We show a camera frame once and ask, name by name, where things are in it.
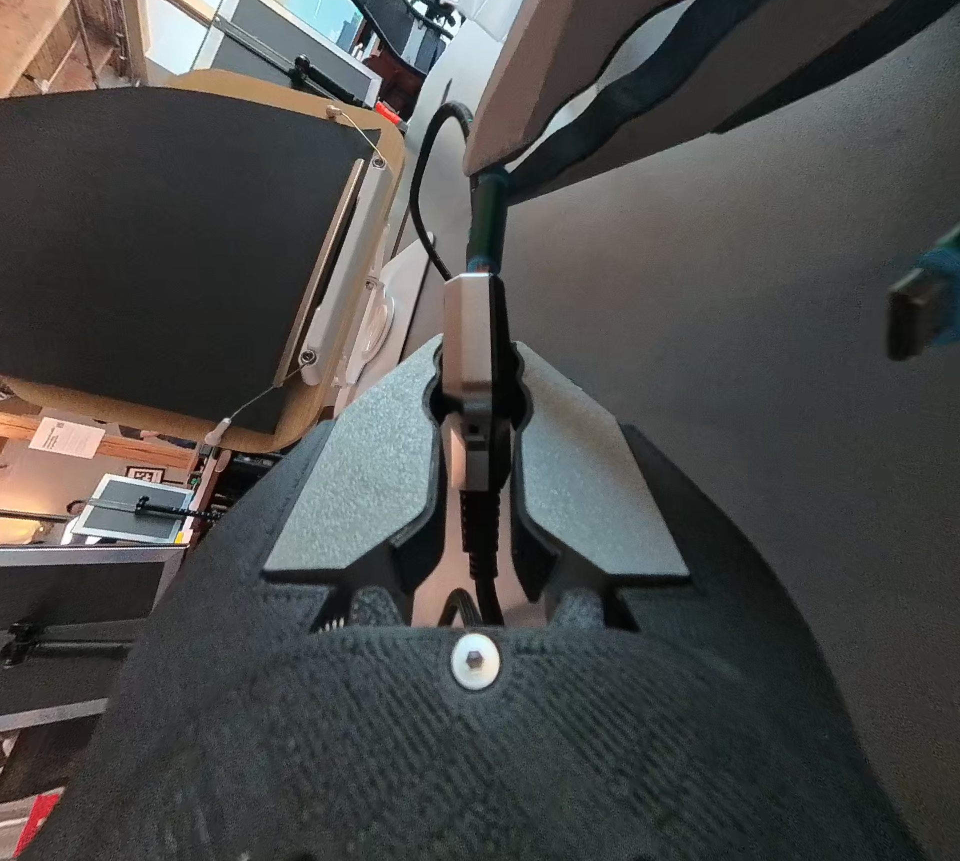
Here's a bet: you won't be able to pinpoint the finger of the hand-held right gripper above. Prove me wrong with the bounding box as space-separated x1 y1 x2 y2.
463 0 760 178
508 0 903 207

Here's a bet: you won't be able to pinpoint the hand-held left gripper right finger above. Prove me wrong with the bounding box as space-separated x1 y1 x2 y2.
510 340 693 605

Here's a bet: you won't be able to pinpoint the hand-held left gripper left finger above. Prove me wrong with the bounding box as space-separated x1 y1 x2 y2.
262 333 451 603

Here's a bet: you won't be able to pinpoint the black hub adapter with cable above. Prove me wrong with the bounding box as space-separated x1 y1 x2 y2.
438 270 520 628

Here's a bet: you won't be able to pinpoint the black hdmi cable green plugs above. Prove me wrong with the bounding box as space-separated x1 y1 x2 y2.
411 100 960 361

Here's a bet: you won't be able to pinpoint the black mesh office chair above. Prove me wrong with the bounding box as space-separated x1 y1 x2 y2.
341 0 455 75

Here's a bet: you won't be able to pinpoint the white framed grey panel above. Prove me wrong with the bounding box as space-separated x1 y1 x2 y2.
191 0 384 108
71 474 196 547

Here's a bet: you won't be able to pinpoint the white paper note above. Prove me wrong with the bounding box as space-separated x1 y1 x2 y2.
30 417 106 461

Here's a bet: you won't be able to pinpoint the dark monitor with wooden rim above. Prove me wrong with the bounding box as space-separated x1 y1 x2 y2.
0 69 410 457

